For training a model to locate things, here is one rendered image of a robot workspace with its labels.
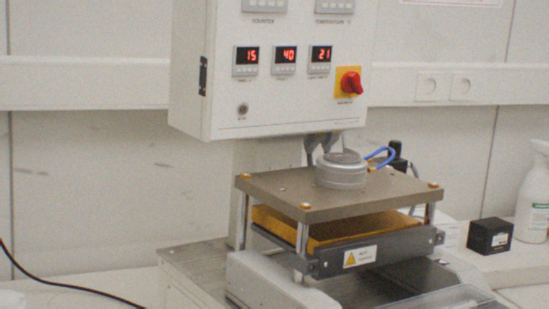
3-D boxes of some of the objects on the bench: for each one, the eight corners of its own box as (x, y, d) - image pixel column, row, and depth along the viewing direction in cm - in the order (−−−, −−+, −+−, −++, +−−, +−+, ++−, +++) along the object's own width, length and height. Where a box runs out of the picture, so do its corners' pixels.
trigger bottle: (503, 234, 191) (519, 138, 184) (528, 230, 195) (544, 136, 188) (529, 246, 184) (546, 147, 177) (554, 243, 187) (572, 145, 181)
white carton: (346, 241, 177) (350, 212, 175) (427, 234, 187) (430, 205, 185) (374, 261, 167) (377, 230, 165) (457, 252, 176) (462, 222, 174)
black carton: (465, 247, 180) (469, 220, 178) (490, 242, 185) (494, 215, 183) (484, 257, 175) (488, 228, 173) (510, 251, 180) (515, 223, 178)
